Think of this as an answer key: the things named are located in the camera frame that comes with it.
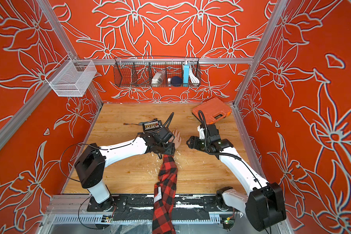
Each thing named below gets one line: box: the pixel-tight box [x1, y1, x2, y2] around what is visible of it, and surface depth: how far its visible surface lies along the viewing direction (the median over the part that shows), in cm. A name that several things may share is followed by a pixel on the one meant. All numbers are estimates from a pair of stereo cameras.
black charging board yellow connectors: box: [142, 118, 162, 133], surface depth 106 cm
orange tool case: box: [192, 97, 233, 125], surface depth 113 cm
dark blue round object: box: [170, 76, 183, 87], surface depth 97 cm
